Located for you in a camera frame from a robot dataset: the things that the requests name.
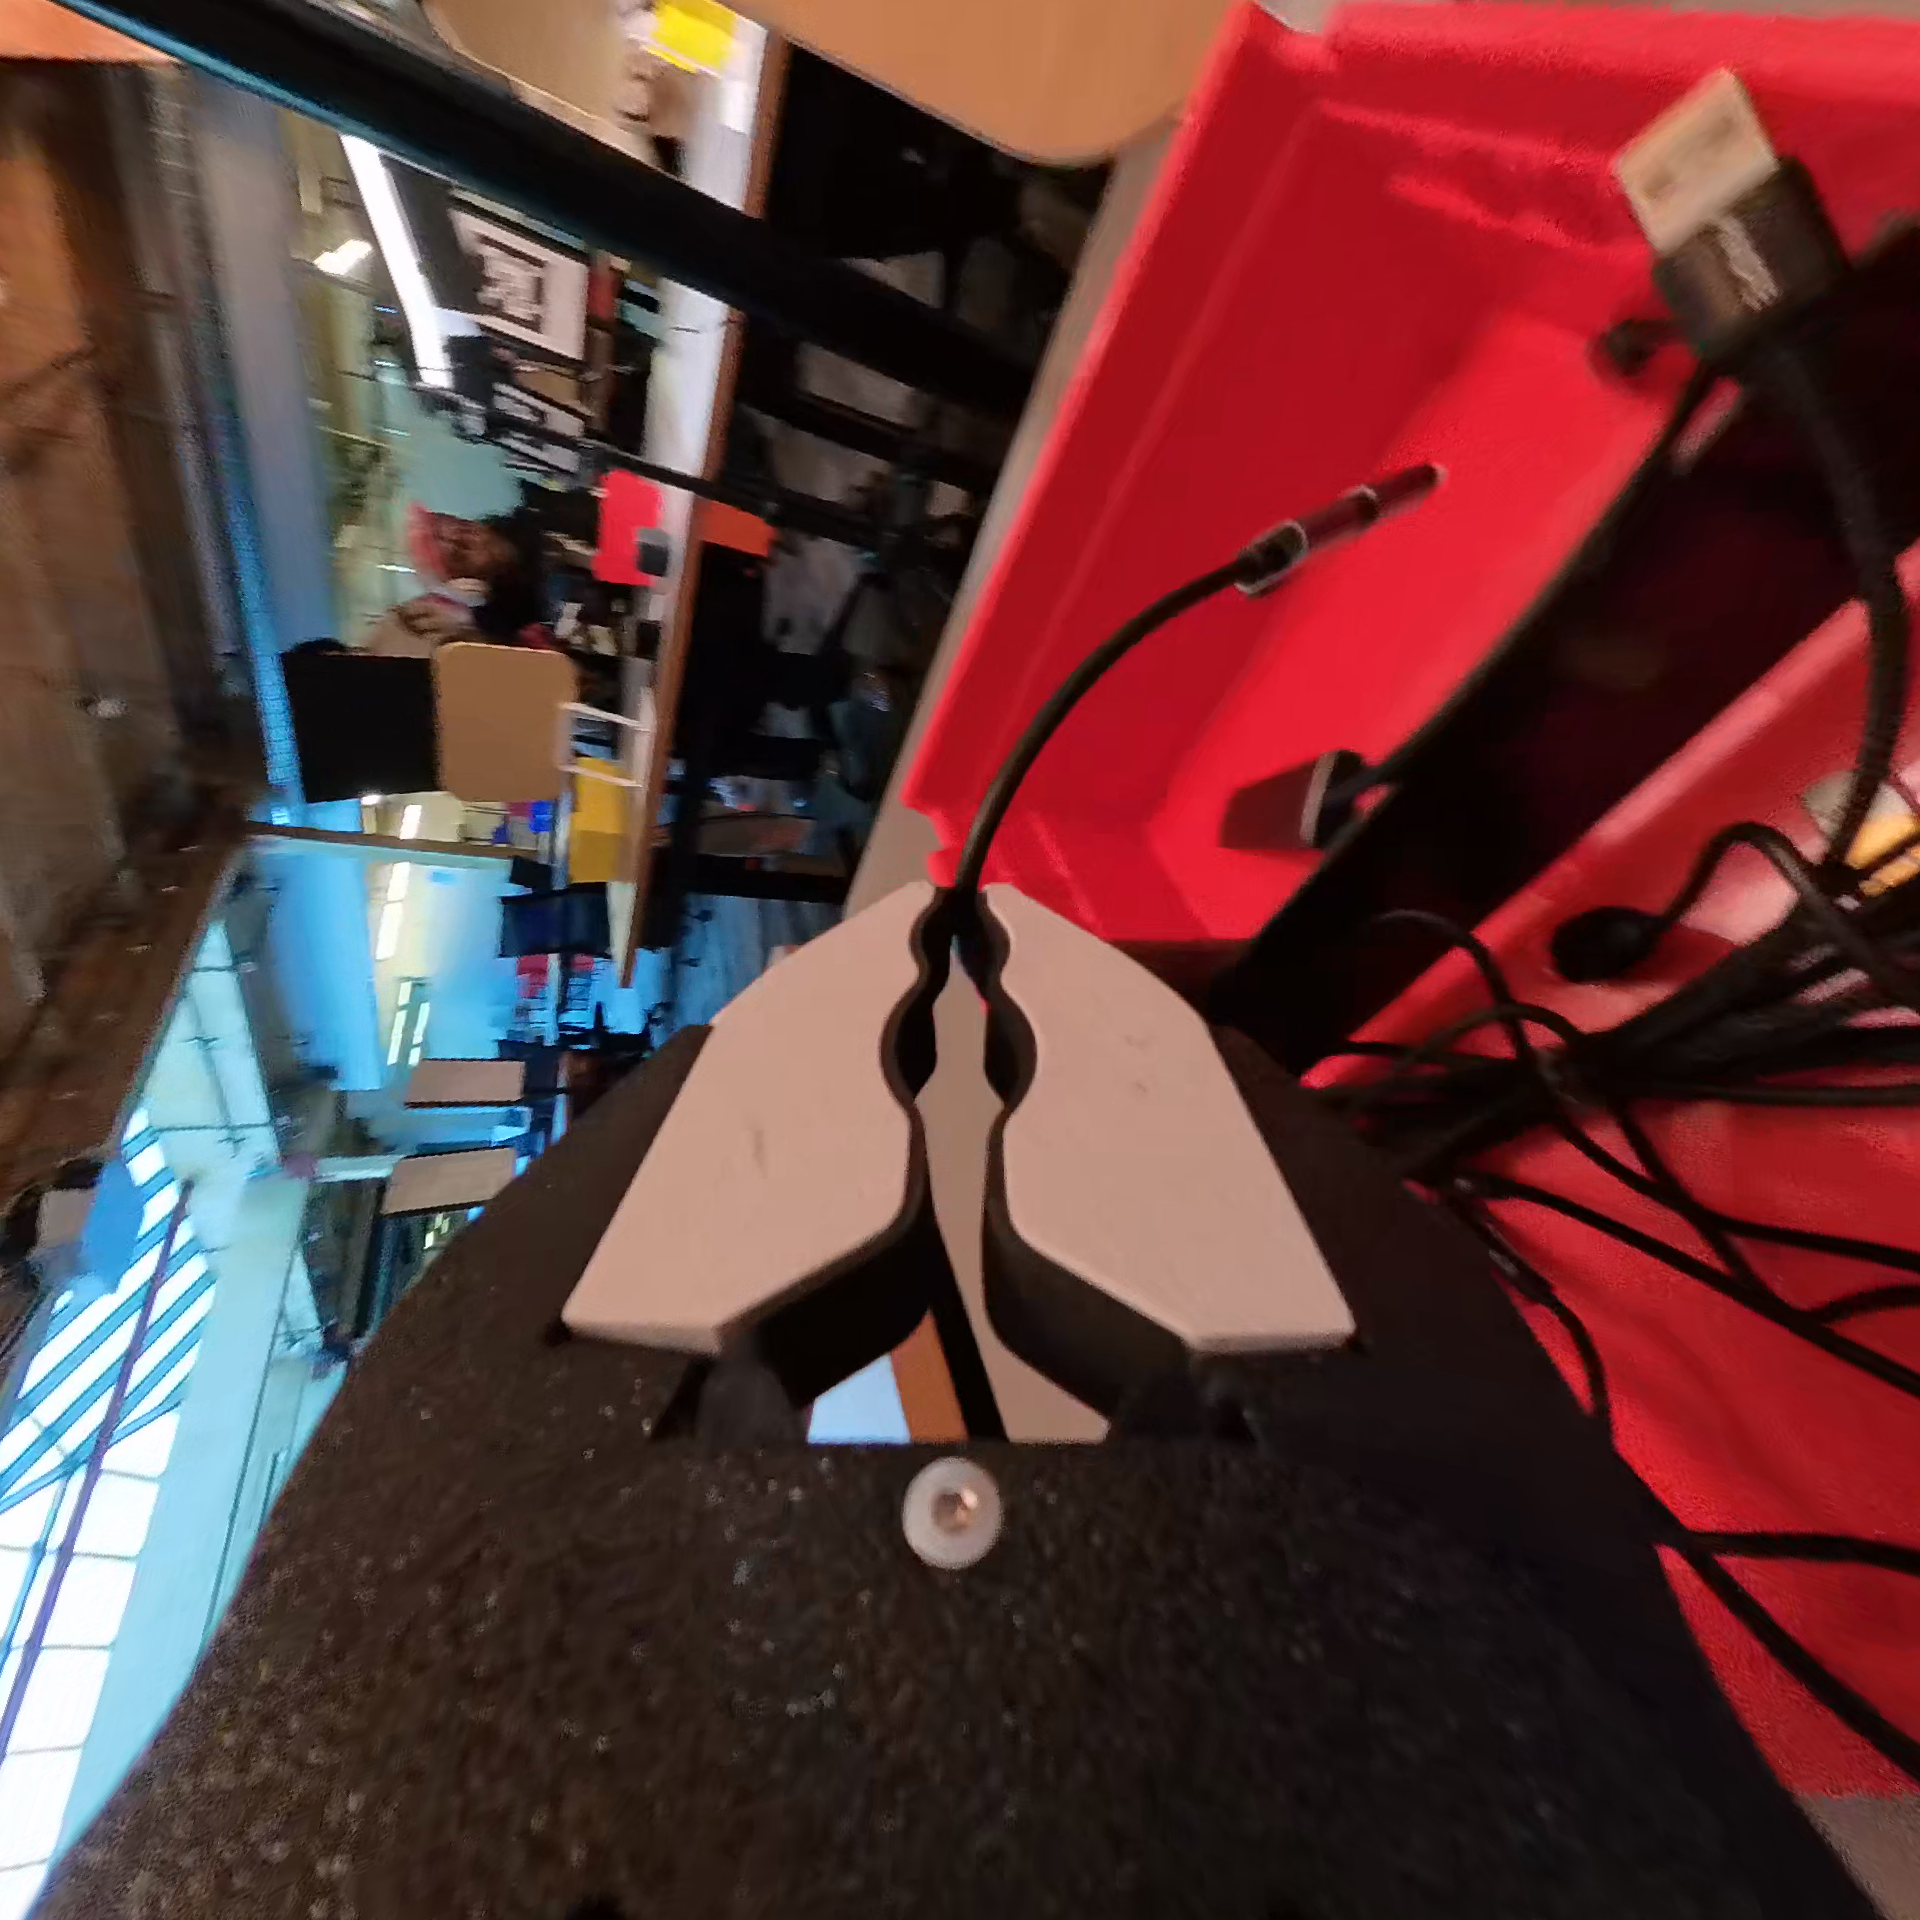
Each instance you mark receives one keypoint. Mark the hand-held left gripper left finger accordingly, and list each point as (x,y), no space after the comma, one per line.
(781,1155)

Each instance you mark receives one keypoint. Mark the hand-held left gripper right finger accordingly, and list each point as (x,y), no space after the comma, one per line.
(1152,1169)

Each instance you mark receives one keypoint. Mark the red plastic bin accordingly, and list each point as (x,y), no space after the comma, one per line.
(1273,301)

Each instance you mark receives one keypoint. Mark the yellow box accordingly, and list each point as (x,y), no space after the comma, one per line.
(600,817)

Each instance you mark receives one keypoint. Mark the black plug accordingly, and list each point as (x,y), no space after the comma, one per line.
(1292,805)

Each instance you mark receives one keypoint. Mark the red box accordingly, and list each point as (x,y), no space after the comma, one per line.
(630,523)

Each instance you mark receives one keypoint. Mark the black white marker sign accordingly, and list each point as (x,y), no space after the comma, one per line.
(503,262)

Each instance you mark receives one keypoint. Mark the black metal beam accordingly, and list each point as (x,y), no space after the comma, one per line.
(523,165)

